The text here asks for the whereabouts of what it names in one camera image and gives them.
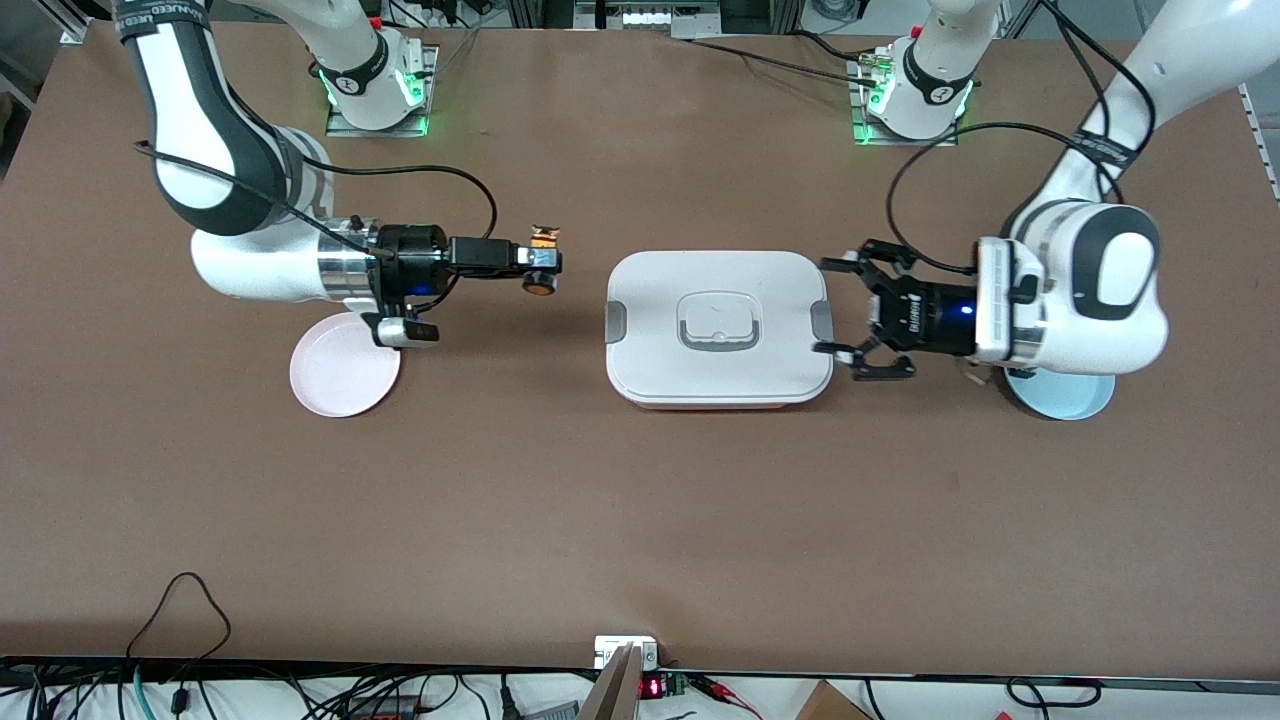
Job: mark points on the light blue round plate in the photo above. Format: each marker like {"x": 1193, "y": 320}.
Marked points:
{"x": 1060, "y": 405}

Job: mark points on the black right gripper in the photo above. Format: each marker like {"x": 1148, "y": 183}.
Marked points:
{"x": 413, "y": 262}

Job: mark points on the red digit display board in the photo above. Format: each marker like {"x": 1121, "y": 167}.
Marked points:
{"x": 655, "y": 687}

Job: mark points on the black power adapter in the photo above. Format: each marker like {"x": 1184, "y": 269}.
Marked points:
{"x": 385, "y": 710}

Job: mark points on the red and black clip leads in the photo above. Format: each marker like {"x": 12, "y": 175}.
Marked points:
{"x": 715, "y": 686}

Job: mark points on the orange push button switch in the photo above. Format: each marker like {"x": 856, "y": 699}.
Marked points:
{"x": 540, "y": 285}

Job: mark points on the white lunch box grey latches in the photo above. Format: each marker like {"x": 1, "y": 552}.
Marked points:
{"x": 650, "y": 360}

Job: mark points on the grey metal bar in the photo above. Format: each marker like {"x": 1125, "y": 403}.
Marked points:
{"x": 615, "y": 695}

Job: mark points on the metal device with white lights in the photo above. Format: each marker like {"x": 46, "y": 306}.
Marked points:
{"x": 650, "y": 18}

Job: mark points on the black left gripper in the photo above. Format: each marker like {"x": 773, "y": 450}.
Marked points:
{"x": 932, "y": 314}

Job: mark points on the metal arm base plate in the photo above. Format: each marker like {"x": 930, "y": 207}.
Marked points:
{"x": 345, "y": 128}
{"x": 862, "y": 135}

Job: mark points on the brown cardboard piece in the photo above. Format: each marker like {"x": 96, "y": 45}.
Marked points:
{"x": 830, "y": 705}

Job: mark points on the small white box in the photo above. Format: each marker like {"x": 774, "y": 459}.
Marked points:
{"x": 610, "y": 650}

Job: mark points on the pale pink round plate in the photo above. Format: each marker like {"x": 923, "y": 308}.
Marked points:
{"x": 340, "y": 385}

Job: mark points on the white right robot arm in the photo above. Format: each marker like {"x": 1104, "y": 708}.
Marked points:
{"x": 250, "y": 270}

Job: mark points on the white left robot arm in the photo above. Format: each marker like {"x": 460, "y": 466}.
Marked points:
{"x": 1080, "y": 350}

